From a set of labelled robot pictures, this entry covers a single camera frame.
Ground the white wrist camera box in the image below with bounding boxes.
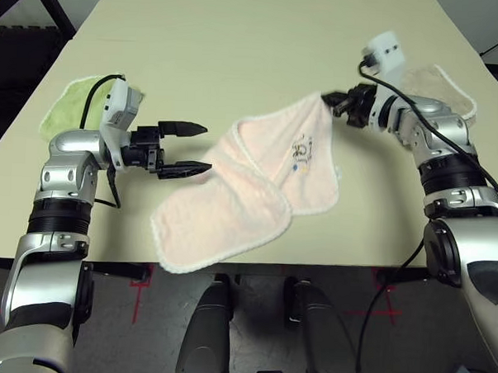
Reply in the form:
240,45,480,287
96,78,144,172
358,29,409,99

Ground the green terry towel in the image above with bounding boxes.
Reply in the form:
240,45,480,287
38,70,149,147

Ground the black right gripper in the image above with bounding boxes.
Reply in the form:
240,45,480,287
320,83,378,130

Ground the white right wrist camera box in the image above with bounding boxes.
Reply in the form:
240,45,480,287
358,29,409,99

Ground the grey robot right leg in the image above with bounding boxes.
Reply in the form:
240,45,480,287
281,276,364,373

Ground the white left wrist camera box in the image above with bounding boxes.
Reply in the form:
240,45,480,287
96,78,144,172

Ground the black foam floor mat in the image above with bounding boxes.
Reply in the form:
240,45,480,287
0,25,71,163

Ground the grey robot left leg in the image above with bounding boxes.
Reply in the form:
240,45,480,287
175,272,236,373

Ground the beige terry towel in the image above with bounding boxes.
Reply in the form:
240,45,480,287
398,61,480,122

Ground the grey robot leg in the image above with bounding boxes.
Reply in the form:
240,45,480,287
281,276,364,373
175,272,236,373

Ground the pink terry towel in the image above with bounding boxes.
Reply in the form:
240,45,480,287
147,84,346,282

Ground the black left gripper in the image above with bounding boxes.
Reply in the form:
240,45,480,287
121,117,216,182

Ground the black metal table frame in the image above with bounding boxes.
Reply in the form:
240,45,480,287
0,0,78,34

